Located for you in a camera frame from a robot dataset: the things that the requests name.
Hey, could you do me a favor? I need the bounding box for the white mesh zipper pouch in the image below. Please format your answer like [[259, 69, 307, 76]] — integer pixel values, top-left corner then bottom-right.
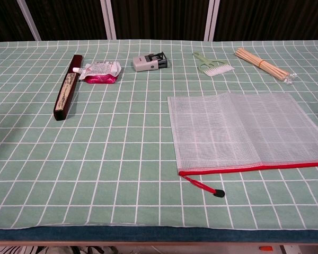
[[167, 92, 318, 198]]

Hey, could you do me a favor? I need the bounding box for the green white-grid tablecloth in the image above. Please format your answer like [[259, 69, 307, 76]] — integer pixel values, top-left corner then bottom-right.
[[0, 39, 318, 230]]

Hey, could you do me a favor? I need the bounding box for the grey black date stamp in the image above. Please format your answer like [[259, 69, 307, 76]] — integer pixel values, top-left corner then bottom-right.
[[132, 51, 168, 72]]

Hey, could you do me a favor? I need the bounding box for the pale green small brush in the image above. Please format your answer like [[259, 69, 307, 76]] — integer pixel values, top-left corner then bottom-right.
[[192, 51, 235, 77]]

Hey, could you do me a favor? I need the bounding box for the crumpled red white spout pouch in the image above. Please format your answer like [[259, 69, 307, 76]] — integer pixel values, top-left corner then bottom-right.
[[72, 60, 122, 85]]

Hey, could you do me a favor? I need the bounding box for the dark wooden long box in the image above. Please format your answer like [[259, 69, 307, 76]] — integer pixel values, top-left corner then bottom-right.
[[53, 54, 84, 122]]

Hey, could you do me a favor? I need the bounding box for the dark blue under cloth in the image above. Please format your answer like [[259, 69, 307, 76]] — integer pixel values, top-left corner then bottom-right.
[[0, 225, 318, 243]]

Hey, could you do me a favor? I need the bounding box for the black pleated curtain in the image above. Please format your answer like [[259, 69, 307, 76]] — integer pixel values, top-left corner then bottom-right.
[[0, 0, 318, 43]]

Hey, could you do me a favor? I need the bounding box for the bundle of wooden sticks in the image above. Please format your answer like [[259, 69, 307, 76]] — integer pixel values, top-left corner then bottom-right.
[[234, 47, 299, 85]]

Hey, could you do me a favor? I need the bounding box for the white frame post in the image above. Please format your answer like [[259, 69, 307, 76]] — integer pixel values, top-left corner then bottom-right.
[[100, 0, 117, 40], [16, 0, 42, 41], [203, 0, 221, 42]]

